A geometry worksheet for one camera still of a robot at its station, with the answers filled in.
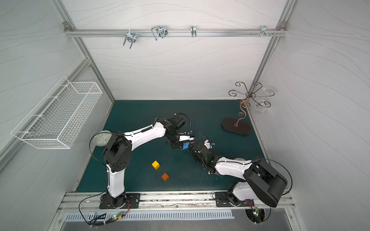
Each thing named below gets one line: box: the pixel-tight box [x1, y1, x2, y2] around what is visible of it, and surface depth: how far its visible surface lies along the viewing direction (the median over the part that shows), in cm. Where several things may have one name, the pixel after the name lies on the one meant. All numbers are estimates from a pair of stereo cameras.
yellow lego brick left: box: [151, 160, 161, 170], surface depth 85 cm
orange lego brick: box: [160, 172, 170, 181], surface depth 82 cm
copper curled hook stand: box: [228, 81, 275, 128], surface depth 83 cm
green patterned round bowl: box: [92, 129, 113, 147], surface depth 97 cm
